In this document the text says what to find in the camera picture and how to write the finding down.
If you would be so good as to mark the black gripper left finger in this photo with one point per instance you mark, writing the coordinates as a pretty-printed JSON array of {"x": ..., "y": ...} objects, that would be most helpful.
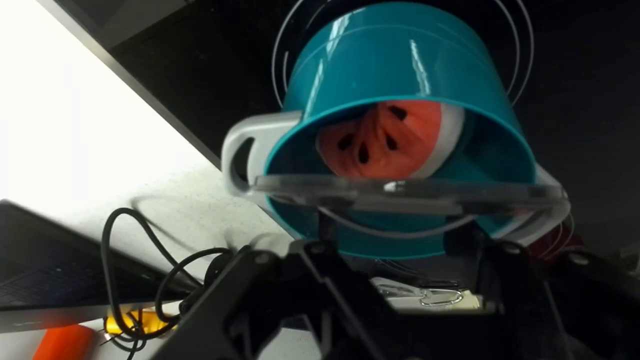
[{"x": 266, "y": 306}]

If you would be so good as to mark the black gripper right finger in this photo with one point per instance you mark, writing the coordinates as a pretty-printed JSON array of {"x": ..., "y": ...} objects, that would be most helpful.
[{"x": 567, "y": 313}]

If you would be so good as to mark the clear pot lid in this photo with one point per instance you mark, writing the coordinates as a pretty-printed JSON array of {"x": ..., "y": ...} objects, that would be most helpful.
[{"x": 401, "y": 193}]

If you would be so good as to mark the small yellow object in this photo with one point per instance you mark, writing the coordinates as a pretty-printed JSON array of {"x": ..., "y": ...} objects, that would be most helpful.
[{"x": 137, "y": 325}]

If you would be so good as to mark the toy watermelon slice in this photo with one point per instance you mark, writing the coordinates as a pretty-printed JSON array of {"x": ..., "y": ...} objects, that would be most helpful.
[{"x": 380, "y": 140}]

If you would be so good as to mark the red orange sauce bottle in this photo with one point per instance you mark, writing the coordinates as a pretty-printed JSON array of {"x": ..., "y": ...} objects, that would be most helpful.
[{"x": 66, "y": 342}]

